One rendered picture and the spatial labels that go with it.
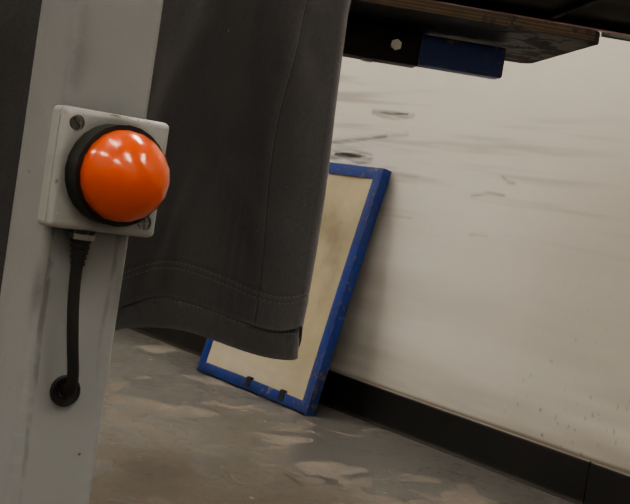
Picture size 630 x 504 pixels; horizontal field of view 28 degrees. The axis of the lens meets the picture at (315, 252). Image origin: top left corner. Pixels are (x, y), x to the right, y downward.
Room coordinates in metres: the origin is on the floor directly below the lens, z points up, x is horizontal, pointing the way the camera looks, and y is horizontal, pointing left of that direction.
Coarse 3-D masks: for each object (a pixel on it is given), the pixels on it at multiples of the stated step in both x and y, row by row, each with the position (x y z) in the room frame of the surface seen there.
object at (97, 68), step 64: (64, 0) 0.53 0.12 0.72; (128, 0) 0.53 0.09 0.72; (64, 64) 0.52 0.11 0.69; (128, 64) 0.54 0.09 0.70; (64, 128) 0.51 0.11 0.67; (64, 192) 0.51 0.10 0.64; (64, 256) 0.53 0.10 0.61; (0, 320) 0.55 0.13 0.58; (64, 320) 0.53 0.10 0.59; (0, 384) 0.54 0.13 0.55; (64, 384) 0.53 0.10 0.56; (0, 448) 0.53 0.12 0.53; (64, 448) 0.53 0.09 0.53
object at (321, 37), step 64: (0, 0) 0.79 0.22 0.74; (192, 0) 0.88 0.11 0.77; (256, 0) 0.92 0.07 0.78; (320, 0) 0.94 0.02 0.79; (0, 64) 0.80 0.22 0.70; (192, 64) 0.90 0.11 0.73; (256, 64) 0.93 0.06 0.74; (320, 64) 0.95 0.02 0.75; (0, 128) 0.80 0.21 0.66; (192, 128) 0.90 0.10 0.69; (256, 128) 0.93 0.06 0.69; (320, 128) 0.95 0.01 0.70; (0, 192) 0.81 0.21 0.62; (192, 192) 0.91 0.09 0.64; (256, 192) 0.94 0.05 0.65; (320, 192) 0.95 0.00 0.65; (0, 256) 0.81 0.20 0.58; (128, 256) 0.89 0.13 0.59; (192, 256) 0.92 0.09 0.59; (256, 256) 0.94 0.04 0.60; (128, 320) 0.89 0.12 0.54; (192, 320) 0.92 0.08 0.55; (256, 320) 0.94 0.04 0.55
